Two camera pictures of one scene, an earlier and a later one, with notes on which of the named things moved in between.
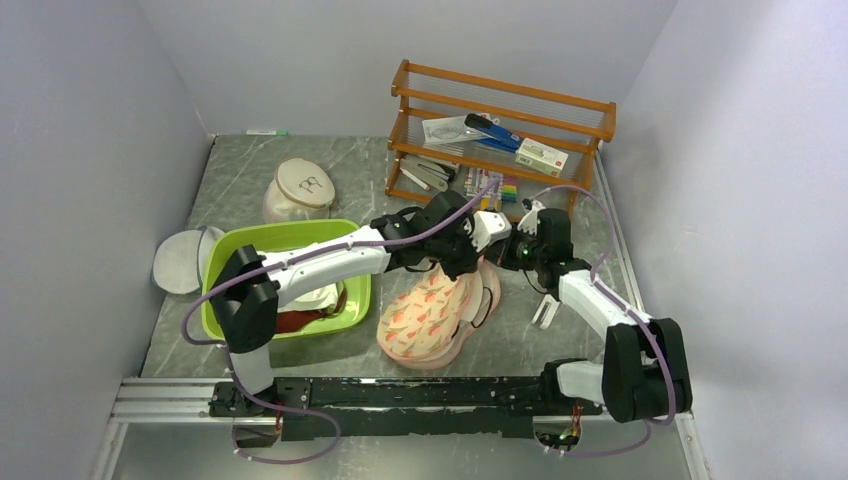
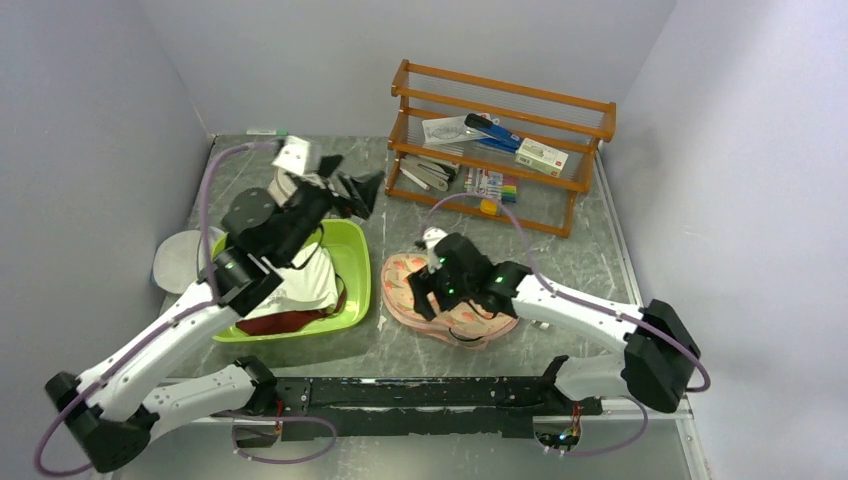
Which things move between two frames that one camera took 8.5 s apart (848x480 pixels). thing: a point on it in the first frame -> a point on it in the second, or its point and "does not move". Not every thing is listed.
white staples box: (541, 157) does not move
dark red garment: (289, 321) does not move
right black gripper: (501, 254) -> (422, 285)
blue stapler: (496, 136) does not move
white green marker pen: (267, 132) does not move
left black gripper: (472, 262) -> (362, 188)
